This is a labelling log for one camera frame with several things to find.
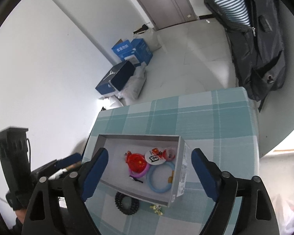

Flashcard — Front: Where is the grey door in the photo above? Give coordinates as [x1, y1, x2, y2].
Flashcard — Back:
[137, 0, 198, 30]

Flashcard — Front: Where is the purple bracelet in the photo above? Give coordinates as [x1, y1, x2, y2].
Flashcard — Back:
[128, 163, 151, 179]

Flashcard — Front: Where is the blue bracelet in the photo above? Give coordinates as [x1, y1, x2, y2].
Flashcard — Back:
[146, 160, 175, 194]

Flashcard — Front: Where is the black spiral hair tie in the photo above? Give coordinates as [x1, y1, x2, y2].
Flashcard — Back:
[114, 191, 140, 216]

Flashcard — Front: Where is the grey cardboard box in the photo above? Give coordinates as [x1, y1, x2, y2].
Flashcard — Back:
[90, 134, 190, 207]

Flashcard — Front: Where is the red China pin badge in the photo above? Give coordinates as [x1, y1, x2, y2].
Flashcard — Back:
[126, 152, 147, 174]

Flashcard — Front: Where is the dark blue shoe box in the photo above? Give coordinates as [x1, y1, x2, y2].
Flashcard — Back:
[95, 61, 135, 95]

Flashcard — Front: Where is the white shopping bag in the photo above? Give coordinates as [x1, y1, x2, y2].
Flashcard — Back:
[133, 24, 161, 52]

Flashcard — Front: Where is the teal plaid tablecloth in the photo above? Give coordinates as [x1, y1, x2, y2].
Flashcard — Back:
[82, 86, 260, 235]

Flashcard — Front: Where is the red cartoon charm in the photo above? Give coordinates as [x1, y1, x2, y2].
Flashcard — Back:
[162, 148, 175, 161]

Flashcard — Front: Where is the left human hand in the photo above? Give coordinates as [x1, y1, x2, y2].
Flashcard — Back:
[15, 209, 27, 224]

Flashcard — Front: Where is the blue cardboard carton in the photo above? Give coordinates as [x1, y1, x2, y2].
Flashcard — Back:
[112, 38, 153, 67]

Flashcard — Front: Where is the small cartoon figure charm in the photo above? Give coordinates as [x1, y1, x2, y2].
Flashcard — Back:
[150, 204, 163, 216]

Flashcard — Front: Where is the black backpack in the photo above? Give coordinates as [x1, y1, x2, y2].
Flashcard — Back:
[204, 0, 286, 106]

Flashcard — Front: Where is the white China pin badge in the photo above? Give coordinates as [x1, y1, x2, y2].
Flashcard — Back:
[144, 148, 166, 165]

